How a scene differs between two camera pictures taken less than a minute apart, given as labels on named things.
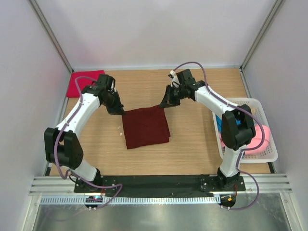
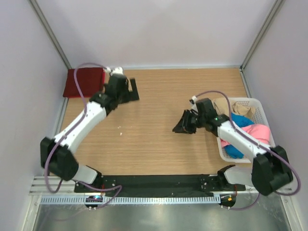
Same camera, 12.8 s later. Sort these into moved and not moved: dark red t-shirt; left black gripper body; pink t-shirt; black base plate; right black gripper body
Moved: right black gripper body; left black gripper body; dark red t-shirt
Not moved: black base plate; pink t-shirt
